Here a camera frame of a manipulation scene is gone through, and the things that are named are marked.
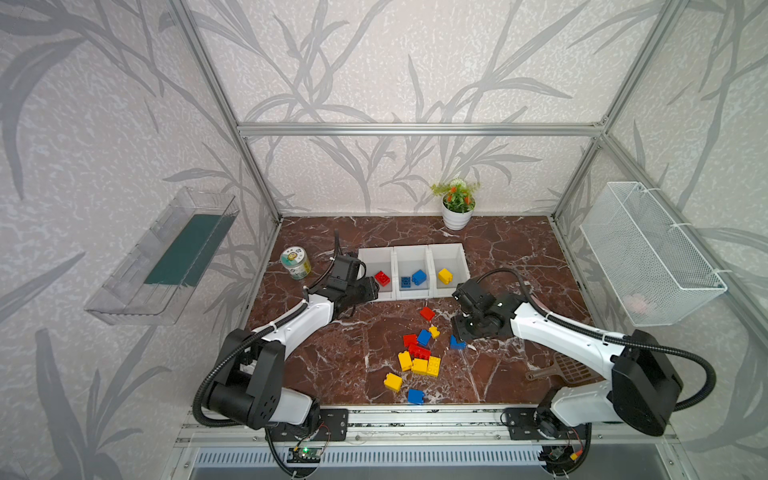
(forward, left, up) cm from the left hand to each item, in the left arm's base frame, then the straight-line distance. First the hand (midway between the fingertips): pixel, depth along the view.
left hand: (378, 278), depth 90 cm
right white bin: (+9, -23, -8) cm, 26 cm away
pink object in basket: (-13, -65, +12) cm, 67 cm away
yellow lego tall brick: (-22, -9, -8) cm, 25 cm away
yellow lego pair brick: (-24, -15, -8) cm, 29 cm away
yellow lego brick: (+5, -22, -7) cm, 24 cm away
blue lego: (-30, -12, -10) cm, 34 cm away
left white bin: (+10, +1, -8) cm, 13 cm away
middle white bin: (+12, -9, -8) cm, 18 cm away
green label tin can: (+8, +28, -3) cm, 29 cm away
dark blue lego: (+4, -9, -9) cm, 13 cm away
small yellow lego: (-13, -17, -9) cm, 23 cm away
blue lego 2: (-17, -24, -10) cm, 31 cm away
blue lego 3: (-15, -14, -9) cm, 22 cm away
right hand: (-12, -24, -3) cm, 27 cm away
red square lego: (-7, -15, -10) cm, 20 cm away
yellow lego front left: (-27, -5, -8) cm, 29 cm away
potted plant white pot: (+29, -27, +4) cm, 40 cm away
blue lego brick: (+5, -13, -8) cm, 16 cm away
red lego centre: (-19, -12, -8) cm, 24 cm away
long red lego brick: (+5, -1, -9) cm, 10 cm away
